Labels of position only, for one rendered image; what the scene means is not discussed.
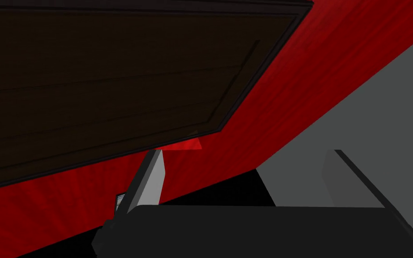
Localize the dark brown door leaf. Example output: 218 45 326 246
0 0 314 194

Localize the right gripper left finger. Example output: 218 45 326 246
115 149 166 218

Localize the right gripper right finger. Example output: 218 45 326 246
322 149 387 209

